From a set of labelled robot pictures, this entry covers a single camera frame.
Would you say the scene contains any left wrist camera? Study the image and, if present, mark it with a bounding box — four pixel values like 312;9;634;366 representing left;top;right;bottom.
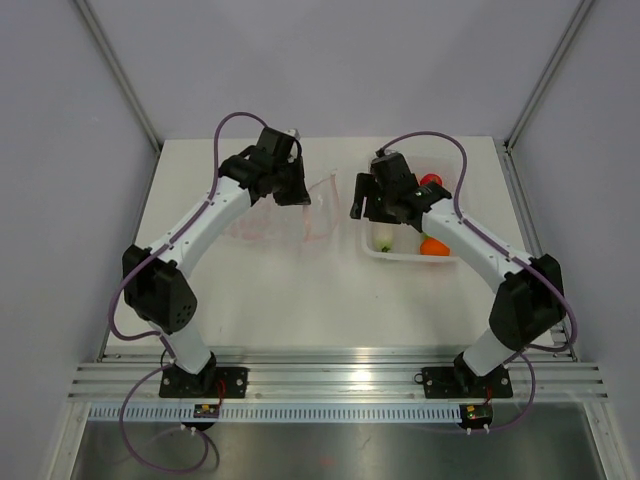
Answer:
285;129;301;140

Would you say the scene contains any right circuit board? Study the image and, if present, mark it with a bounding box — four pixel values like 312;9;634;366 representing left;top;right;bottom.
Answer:
461;404;493;422

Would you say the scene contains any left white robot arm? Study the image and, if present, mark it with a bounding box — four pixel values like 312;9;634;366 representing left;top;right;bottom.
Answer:
122;127;311;398

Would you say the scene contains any red tomato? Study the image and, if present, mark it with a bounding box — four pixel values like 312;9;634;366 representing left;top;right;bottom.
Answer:
419;173;443;186

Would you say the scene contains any aluminium rail frame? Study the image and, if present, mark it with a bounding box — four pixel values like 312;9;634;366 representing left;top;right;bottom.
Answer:
66;344;609;403

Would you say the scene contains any clear zip top bag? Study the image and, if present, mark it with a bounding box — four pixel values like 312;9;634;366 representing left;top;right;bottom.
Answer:
223;170;340;246

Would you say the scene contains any circuit board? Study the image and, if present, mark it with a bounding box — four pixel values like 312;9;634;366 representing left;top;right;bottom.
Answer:
194;404;221;418
461;404;493;422

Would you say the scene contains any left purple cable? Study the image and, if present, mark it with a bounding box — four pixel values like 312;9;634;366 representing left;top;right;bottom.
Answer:
108;111;271;474

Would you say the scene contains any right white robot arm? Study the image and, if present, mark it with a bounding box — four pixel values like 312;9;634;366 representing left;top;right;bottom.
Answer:
350;153;568;396

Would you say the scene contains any purple cable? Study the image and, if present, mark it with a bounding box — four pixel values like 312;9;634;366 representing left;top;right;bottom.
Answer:
108;111;271;474
374;130;582;434

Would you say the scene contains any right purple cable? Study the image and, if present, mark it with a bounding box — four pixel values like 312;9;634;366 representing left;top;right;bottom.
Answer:
374;130;582;434

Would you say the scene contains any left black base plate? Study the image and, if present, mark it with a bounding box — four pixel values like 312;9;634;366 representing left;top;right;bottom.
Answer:
159;366;249;399

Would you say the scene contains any white slotted cable duct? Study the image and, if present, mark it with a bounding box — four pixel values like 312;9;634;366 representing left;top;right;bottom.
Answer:
88;402;461;424

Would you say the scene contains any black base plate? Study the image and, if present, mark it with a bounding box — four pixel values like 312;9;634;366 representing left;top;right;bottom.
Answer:
413;366;513;399
159;366;249;399

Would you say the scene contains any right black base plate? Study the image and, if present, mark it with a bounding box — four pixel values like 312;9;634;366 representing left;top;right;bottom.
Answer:
413;366;513;399

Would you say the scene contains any left circuit board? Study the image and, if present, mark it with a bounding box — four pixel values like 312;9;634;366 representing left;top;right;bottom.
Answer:
194;404;221;418

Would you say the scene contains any white plastic basket tray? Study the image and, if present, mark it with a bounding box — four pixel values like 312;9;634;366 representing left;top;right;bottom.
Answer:
361;153;459;263

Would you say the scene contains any orange carrot with green top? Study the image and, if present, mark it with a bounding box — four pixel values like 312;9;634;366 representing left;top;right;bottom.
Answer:
419;234;451;257

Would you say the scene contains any white radish with leaves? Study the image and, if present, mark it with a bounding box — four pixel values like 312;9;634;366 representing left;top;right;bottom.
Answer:
371;223;395;253

